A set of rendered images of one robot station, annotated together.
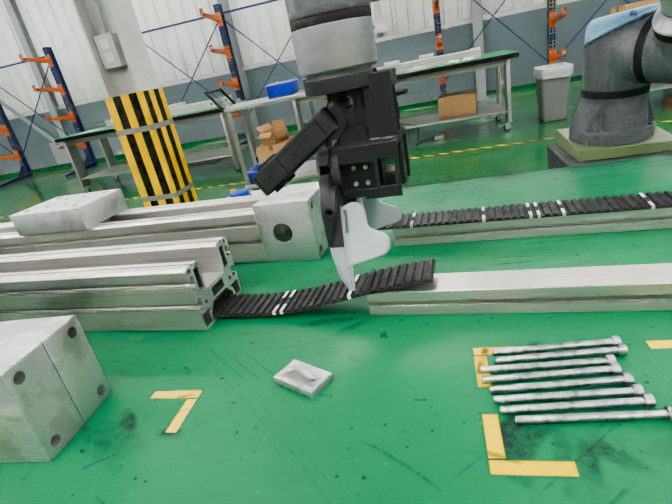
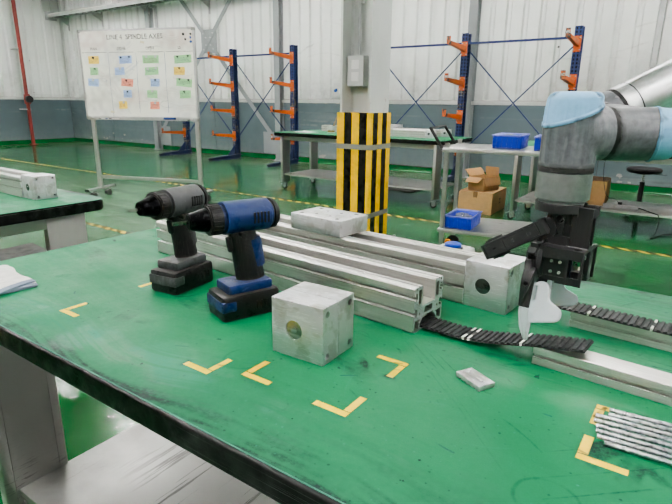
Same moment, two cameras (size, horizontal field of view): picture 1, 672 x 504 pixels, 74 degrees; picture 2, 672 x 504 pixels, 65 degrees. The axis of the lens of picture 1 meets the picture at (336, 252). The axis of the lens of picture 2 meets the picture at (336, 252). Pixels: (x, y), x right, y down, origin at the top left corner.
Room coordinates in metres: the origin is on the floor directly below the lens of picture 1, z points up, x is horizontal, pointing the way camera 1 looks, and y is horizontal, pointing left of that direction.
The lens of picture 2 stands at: (-0.37, 0.01, 1.17)
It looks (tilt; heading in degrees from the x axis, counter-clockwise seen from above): 16 degrees down; 20
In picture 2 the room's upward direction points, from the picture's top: 1 degrees clockwise
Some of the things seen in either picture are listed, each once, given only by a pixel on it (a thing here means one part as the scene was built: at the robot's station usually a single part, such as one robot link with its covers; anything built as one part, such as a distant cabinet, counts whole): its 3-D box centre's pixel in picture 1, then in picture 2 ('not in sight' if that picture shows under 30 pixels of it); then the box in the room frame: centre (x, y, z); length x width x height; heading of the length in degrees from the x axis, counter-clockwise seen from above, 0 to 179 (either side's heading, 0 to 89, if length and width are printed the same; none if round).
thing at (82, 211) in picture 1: (74, 218); (328, 226); (0.84, 0.47, 0.87); 0.16 x 0.11 x 0.07; 70
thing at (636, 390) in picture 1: (565, 395); (644, 444); (0.26, -0.15, 0.78); 0.11 x 0.01 x 0.01; 78
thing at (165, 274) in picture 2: not in sight; (170, 240); (0.52, 0.71, 0.89); 0.20 x 0.08 x 0.22; 172
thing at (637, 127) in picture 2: not in sight; (629, 132); (0.52, -0.12, 1.13); 0.11 x 0.11 x 0.08; 26
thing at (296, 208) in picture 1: (299, 218); (498, 279); (0.70, 0.05, 0.83); 0.12 x 0.09 x 0.10; 160
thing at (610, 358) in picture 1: (545, 365); (642, 427); (0.30, -0.16, 0.78); 0.11 x 0.01 x 0.01; 77
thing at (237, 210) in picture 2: not in sight; (228, 259); (0.44, 0.52, 0.89); 0.20 x 0.08 x 0.22; 145
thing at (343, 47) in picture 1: (336, 51); (563, 187); (0.46, -0.04, 1.06); 0.08 x 0.08 x 0.05
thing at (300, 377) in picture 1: (303, 378); (475, 379); (0.35, 0.05, 0.78); 0.05 x 0.03 x 0.01; 47
